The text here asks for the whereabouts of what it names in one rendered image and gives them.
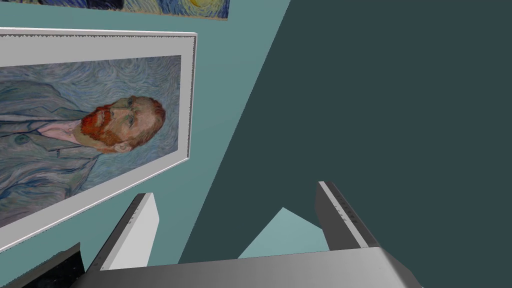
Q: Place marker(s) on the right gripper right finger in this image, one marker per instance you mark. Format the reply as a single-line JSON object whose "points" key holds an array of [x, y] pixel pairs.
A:
{"points": [[344, 224]]}

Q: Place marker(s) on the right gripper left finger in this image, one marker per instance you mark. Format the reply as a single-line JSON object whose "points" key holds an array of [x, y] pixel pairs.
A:
{"points": [[132, 236]]}

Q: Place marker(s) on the dark speckled worktop slab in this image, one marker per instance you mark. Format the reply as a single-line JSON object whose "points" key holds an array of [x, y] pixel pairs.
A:
{"points": [[52, 270]]}

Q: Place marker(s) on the white-framed portrait painting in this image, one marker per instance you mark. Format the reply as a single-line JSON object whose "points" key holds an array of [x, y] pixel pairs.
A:
{"points": [[92, 124]]}

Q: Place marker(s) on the starry night sky painting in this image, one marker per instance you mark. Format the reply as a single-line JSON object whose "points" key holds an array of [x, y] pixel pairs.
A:
{"points": [[160, 6]]}

